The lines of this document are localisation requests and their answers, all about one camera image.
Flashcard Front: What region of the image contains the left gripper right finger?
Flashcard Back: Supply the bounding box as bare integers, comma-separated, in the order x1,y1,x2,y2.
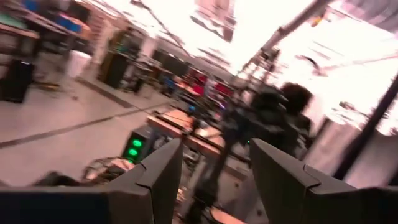
249,138,373,224

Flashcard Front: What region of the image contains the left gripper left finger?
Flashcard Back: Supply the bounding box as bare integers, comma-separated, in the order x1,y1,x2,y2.
107,138,184,224

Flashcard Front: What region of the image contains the black box with green lights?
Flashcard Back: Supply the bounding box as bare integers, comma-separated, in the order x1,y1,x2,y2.
121,125,154,163

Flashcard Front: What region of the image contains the wooden background table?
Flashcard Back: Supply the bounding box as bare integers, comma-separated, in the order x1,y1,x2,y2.
146,107,249,156

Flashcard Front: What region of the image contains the person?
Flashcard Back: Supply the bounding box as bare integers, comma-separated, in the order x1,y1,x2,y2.
248,81,315,159

